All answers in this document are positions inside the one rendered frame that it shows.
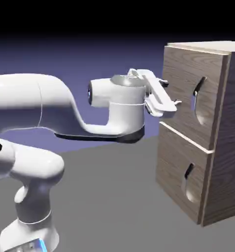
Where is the wooden cabinet door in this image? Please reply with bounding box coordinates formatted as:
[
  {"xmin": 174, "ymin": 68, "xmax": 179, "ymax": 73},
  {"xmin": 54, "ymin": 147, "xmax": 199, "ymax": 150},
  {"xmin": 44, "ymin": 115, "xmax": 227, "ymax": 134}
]
[
  {"xmin": 156, "ymin": 122, "xmax": 213, "ymax": 225},
  {"xmin": 159, "ymin": 45, "xmax": 232, "ymax": 152}
]

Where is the curved metal door handle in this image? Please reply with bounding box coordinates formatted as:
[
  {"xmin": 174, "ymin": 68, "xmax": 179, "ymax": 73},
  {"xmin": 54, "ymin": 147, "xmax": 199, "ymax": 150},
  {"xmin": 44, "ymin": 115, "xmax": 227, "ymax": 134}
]
[
  {"xmin": 192, "ymin": 76, "xmax": 207, "ymax": 97},
  {"xmin": 183, "ymin": 162, "xmax": 195, "ymax": 179}
]

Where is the wooden cabinet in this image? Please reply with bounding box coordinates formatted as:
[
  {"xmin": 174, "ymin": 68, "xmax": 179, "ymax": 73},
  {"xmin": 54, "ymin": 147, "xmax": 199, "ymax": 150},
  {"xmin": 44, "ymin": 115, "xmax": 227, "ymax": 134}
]
[{"xmin": 156, "ymin": 40, "xmax": 235, "ymax": 227}]

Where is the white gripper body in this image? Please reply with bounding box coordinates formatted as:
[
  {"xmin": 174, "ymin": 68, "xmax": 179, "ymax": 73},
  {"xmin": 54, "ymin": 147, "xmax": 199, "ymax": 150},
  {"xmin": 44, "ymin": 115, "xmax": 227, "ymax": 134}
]
[{"xmin": 137, "ymin": 69, "xmax": 178, "ymax": 119}]

